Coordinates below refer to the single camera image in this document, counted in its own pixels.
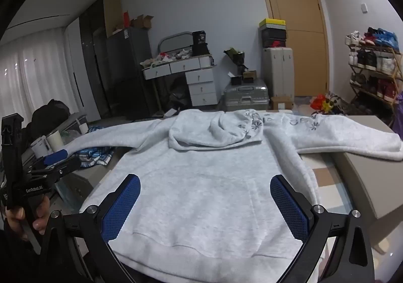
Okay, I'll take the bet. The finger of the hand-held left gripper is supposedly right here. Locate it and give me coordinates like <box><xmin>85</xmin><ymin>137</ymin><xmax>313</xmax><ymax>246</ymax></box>
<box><xmin>28</xmin><ymin>149</ymin><xmax>69</xmax><ymax>174</ymax></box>
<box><xmin>28</xmin><ymin>157</ymin><xmax>82</xmax><ymax>183</ymax></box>

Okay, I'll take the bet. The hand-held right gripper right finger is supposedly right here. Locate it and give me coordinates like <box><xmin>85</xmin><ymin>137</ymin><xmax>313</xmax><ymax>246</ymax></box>
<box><xmin>270</xmin><ymin>174</ymin><xmax>377</xmax><ymax>283</ymax></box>

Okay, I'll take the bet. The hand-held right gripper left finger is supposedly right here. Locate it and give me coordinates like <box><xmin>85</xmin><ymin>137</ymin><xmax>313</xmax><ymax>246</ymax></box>
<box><xmin>39</xmin><ymin>174</ymin><xmax>141</xmax><ymax>283</ymax></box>

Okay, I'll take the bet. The light grey hoodie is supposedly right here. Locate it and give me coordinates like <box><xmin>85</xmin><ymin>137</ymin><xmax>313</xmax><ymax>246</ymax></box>
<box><xmin>64</xmin><ymin>109</ymin><xmax>403</xmax><ymax>282</ymax></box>

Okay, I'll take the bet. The person's left forearm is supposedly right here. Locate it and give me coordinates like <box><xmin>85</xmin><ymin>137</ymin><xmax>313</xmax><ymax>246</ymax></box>
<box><xmin>0</xmin><ymin>226</ymin><xmax>48</xmax><ymax>283</ymax></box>

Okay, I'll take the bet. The person's left hand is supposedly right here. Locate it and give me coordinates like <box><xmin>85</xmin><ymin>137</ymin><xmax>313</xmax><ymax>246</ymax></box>
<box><xmin>4</xmin><ymin>196</ymin><xmax>50</xmax><ymax>241</ymax></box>

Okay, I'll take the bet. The white paper roll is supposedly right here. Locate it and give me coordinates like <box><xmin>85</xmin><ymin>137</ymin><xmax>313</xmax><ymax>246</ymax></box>
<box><xmin>47</xmin><ymin>132</ymin><xmax>63</xmax><ymax>154</ymax></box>

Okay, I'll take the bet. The white mug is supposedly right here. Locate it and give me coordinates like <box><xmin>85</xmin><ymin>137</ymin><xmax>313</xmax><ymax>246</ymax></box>
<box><xmin>30</xmin><ymin>136</ymin><xmax>48</xmax><ymax>159</ymax></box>

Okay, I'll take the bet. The blue plaid cloth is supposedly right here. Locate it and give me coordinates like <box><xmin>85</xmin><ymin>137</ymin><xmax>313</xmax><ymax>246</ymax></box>
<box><xmin>76</xmin><ymin>125</ymin><xmax>115</xmax><ymax>168</ymax></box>

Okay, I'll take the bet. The black bag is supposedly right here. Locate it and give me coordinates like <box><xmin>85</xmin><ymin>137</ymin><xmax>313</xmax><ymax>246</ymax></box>
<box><xmin>25</xmin><ymin>99</ymin><xmax>71</xmax><ymax>135</ymax></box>

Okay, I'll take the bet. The checkered tablecloth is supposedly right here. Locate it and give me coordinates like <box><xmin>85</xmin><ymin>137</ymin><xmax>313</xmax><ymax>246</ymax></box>
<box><xmin>297</xmin><ymin>154</ymin><xmax>383</xmax><ymax>258</ymax></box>

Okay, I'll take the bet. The white curtain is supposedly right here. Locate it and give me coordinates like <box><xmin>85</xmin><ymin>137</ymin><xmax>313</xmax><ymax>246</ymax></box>
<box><xmin>0</xmin><ymin>26</ymin><xmax>82</xmax><ymax>120</ymax></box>

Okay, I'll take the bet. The grey upholstered ottoman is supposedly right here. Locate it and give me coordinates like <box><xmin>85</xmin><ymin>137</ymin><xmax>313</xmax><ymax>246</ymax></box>
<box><xmin>327</xmin><ymin>114</ymin><xmax>403</xmax><ymax>255</ymax></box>

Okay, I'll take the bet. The dark wardrobe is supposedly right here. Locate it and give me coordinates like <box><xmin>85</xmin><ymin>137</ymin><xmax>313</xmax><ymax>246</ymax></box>
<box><xmin>79</xmin><ymin>0</ymin><xmax>111</xmax><ymax>120</ymax></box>

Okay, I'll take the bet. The cardboard box with label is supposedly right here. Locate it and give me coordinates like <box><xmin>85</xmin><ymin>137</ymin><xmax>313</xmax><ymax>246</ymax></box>
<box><xmin>271</xmin><ymin>96</ymin><xmax>293</xmax><ymax>110</ymax></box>

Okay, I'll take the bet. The dark grey refrigerator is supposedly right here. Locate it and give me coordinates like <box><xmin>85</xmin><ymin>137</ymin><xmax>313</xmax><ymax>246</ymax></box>
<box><xmin>105</xmin><ymin>27</ymin><xmax>161</xmax><ymax>120</ymax></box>

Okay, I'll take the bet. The red plastic bag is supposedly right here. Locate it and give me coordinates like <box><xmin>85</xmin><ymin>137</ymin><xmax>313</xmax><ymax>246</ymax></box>
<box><xmin>310</xmin><ymin>94</ymin><xmax>334</xmax><ymax>112</ymax></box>

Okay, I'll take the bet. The silver aluminium suitcase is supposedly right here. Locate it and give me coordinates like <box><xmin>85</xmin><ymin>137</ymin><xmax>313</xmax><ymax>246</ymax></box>
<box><xmin>223</xmin><ymin>79</ymin><xmax>270</xmax><ymax>112</ymax></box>

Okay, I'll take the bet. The dark cloth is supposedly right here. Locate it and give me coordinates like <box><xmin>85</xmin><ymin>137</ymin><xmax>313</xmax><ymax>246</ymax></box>
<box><xmin>168</xmin><ymin>84</ymin><xmax>191</xmax><ymax>110</ymax></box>

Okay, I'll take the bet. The beige upright suitcase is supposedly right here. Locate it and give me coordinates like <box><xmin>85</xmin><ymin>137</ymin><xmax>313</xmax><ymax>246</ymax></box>
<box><xmin>262</xmin><ymin>47</ymin><xmax>295</xmax><ymax>98</ymax></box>

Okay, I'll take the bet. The white drawer desk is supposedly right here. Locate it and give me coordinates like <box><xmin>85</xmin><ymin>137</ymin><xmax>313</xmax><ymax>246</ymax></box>
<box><xmin>142</xmin><ymin>54</ymin><xmax>218</xmax><ymax>113</ymax></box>

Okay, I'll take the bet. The pile of desk clutter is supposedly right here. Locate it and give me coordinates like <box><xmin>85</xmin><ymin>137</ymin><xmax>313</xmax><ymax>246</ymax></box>
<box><xmin>140</xmin><ymin>47</ymin><xmax>194</xmax><ymax>69</ymax></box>

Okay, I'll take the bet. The purple bag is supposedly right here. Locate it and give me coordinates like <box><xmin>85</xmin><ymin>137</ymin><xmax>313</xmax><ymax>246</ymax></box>
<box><xmin>392</xmin><ymin>91</ymin><xmax>403</xmax><ymax>139</ymax></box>

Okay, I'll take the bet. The wooden door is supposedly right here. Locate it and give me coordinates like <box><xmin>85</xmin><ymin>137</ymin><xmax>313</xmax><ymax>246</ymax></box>
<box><xmin>256</xmin><ymin>0</ymin><xmax>329</xmax><ymax>97</ymax></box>

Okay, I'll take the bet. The large flat cardboard sheet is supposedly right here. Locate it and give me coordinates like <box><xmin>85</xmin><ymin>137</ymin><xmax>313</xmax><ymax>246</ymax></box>
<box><xmin>104</xmin><ymin>0</ymin><xmax>123</xmax><ymax>38</ymax></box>

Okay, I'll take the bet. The open brown cardboard box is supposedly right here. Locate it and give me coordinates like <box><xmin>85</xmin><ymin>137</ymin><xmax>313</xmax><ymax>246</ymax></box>
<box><xmin>130</xmin><ymin>15</ymin><xmax>155</xmax><ymax>29</ymax></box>

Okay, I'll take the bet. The dark wrapped flower bouquet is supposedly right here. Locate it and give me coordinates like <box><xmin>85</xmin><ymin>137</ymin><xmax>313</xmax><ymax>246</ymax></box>
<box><xmin>223</xmin><ymin>48</ymin><xmax>249</xmax><ymax>76</ymax></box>

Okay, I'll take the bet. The arched mirror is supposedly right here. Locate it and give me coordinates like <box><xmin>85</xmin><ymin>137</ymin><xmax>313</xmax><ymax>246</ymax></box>
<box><xmin>157</xmin><ymin>31</ymin><xmax>193</xmax><ymax>53</ymax></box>

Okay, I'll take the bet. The black and red shoe box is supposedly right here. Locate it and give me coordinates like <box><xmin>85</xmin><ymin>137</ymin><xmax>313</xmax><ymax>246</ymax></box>
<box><xmin>262</xmin><ymin>38</ymin><xmax>287</xmax><ymax>48</ymax></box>

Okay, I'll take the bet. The wooden shoe rack with shoes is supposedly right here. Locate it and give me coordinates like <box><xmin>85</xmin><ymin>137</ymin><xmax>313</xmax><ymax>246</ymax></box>
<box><xmin>345</xmin><ymin>27</ymin><xmax>402</xmax><ymax>101</ymax></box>

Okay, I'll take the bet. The tall black box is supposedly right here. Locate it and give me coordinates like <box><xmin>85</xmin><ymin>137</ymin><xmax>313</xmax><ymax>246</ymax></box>
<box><xmin>191</xmin><ymin>30</ymin><xmax>210</xmax><ymax>56</ymax></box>

